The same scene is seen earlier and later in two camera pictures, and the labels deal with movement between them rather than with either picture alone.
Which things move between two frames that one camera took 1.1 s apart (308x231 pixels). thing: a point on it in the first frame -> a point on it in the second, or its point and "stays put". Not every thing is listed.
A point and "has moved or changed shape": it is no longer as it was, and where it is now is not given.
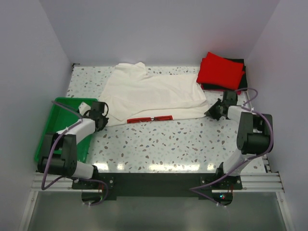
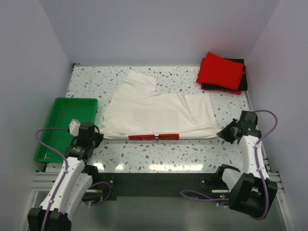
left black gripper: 105,120 -> 99,137
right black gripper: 211,112 -> 223,133
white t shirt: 130,92 has moved or changed shape
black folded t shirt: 243,86 stays put
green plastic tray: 64,112 stays put
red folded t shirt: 215,70 stays put
